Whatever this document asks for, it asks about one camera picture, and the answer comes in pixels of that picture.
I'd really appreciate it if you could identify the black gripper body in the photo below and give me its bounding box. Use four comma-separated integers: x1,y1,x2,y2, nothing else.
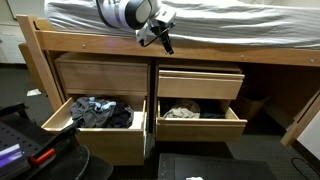
150,21,175,42

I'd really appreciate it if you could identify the shallow wooden drawer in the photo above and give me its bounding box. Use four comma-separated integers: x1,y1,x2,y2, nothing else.
157,69,245,101

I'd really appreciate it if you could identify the tall closed wooden drawer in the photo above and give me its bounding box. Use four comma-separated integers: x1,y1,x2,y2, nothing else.
54,52,150,98

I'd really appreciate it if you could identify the wooden drawer with beige garment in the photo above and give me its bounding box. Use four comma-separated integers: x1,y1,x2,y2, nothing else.
155,98,248,144

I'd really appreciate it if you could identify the wooden drawer with dark clothes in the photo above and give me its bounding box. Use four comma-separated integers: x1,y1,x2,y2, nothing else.
40,95,148,166

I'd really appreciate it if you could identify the mattress with grey sheet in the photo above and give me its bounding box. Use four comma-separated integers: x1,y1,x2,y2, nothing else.
44,0,320,51

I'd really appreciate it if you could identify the beige crumpled garment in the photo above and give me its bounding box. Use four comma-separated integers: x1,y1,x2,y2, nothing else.
163,99,202,120

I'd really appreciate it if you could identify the dark clothes pile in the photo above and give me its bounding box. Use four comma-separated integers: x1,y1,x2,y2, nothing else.
69,96,135,129

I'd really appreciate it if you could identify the brown waste bin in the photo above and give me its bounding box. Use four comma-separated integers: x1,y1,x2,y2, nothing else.
238,84,270,121

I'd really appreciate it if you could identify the black box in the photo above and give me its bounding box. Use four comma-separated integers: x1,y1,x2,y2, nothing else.
158,152,278,180

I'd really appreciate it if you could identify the white paper scrap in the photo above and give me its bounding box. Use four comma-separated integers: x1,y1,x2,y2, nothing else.
26,87,43,97

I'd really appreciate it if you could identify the silver aluminium extrusion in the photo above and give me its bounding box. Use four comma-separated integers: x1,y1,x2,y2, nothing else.
0,143,31,172

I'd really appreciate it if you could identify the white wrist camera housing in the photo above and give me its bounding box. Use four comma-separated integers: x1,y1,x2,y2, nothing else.
135,27,150,47

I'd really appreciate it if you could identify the wooden bed frame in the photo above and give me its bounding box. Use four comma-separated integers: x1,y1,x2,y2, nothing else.
16,13,320,148

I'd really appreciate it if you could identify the black round base plate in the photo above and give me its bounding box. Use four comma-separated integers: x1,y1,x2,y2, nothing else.
39,133,114,180

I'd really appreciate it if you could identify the white wall cabinet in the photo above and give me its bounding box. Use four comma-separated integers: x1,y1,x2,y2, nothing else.
0,22,28,64

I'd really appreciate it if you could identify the orange-handled black bar clamp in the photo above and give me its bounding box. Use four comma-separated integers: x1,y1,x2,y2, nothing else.
27,120,80,168

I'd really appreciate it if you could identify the black floor cable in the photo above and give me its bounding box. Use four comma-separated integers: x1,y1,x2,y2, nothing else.
290,157,320,178

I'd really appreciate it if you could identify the black equipment with orange handle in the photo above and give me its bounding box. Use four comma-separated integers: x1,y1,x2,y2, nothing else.
0,118,46,180

